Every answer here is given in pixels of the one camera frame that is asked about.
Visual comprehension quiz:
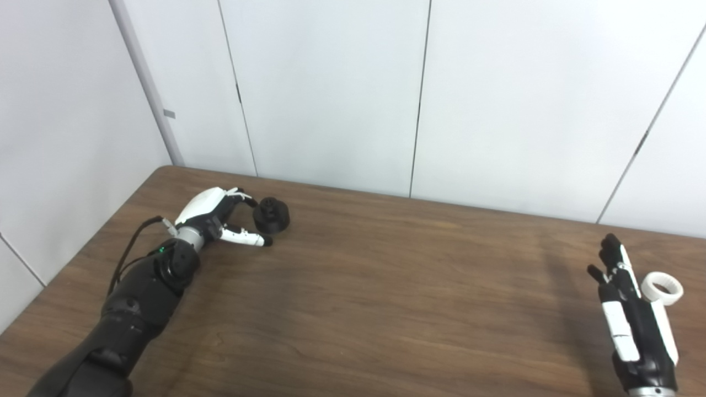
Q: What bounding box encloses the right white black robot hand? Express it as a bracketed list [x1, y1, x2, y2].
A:
[586, 233, 680, 393]

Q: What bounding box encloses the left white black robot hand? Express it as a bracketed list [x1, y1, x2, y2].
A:
[174, 187, 273, 248]

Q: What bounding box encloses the white ring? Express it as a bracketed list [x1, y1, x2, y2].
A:
[641, 272, 684, 306]

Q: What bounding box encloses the round black part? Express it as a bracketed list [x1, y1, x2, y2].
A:
[253, 197, 291, 236]

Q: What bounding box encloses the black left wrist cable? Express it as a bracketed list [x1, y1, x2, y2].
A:
[106, 216, 177, 298]

